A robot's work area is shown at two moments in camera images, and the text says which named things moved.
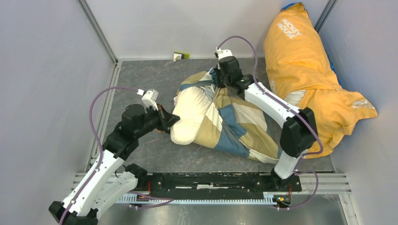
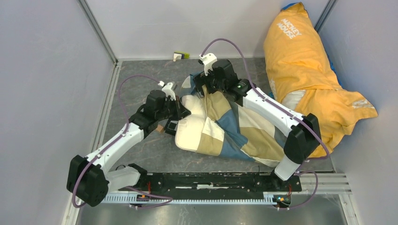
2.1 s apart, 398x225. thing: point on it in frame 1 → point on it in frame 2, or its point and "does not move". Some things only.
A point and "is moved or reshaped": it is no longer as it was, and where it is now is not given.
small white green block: x=179 y=55 does not move
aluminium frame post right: x=330 y=6 does not move
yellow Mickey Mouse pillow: x=300 y=74 does not move
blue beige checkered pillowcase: x=233 y=123 is moved or reshaped
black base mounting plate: x=231 y=182 does not move
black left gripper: x=165 y=119 → x=180 y=111
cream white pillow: x=189 y=105 is moved or reshaped
